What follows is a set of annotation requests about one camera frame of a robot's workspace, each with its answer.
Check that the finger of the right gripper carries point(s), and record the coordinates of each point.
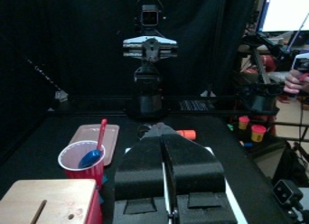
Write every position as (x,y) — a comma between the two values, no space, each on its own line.
(156,50)
(148,50)

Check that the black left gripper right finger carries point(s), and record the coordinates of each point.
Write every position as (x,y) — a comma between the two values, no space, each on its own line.
(193,167)

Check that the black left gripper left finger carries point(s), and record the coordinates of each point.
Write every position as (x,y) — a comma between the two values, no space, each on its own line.
(139,170)

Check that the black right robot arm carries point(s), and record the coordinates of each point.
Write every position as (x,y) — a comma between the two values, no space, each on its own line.
(148,92)

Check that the orange toy carrot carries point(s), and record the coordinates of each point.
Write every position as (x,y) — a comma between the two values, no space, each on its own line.
(187,134)

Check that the person's hand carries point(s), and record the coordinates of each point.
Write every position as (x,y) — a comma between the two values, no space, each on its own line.
(294,81)

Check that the pink plastic tray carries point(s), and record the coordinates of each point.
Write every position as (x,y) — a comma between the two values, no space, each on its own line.
(110,137)

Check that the red plastic cup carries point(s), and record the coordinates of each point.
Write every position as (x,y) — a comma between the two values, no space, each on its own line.
(81,170)

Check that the white flat board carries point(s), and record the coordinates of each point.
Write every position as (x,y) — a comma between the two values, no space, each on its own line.
(233,200)

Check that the red box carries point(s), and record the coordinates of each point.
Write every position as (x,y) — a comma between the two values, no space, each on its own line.
(96,206)

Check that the small yellow tub red lid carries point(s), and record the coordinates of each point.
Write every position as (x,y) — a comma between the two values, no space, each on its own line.
(244,123)

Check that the large yellow tub red lid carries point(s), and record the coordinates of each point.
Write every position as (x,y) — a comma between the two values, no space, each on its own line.
(258,133)

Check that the grey table clamp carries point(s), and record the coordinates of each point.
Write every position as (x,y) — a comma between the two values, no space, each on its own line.
(61,95)

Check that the light wooden block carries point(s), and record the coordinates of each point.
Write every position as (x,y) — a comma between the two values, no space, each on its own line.
(45,200)

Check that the bright computer monitor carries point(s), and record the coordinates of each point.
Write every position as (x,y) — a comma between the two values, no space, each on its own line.
(287,11)

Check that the white blue handheld device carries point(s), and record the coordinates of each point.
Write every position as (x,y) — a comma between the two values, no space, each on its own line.
(302,62)

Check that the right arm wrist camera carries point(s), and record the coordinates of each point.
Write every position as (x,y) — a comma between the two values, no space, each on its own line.
(151,16)

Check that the black camera box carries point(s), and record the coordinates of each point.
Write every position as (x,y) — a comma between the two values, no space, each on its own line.
(287,191)

